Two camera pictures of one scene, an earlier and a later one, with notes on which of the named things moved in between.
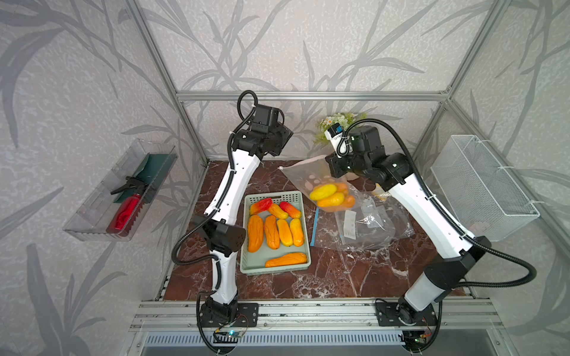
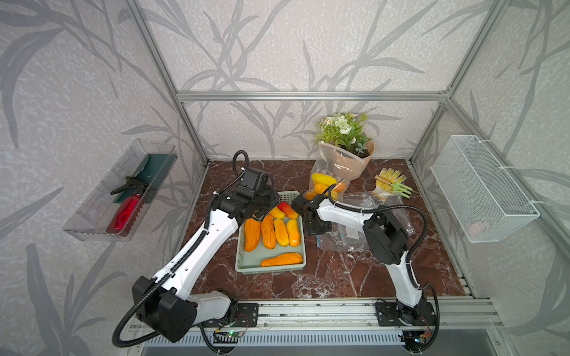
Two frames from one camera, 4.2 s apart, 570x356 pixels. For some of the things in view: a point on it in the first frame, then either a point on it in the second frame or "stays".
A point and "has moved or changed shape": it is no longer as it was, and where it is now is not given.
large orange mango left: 255,233 stays
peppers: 349,200 has moved or changed shape
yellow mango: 320,191 -> 327,181
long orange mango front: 287,259 stays
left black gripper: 286,133 -> 274,199
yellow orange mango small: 277,211 stays
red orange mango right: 292,211 stays
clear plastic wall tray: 118,205 stays
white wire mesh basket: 482,197 stays
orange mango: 334,199 -> 320,188
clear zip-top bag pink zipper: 312,173 has moved or changed shape
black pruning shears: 137,185 stays
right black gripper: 333,161 -> 324,229
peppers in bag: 297,232 stays
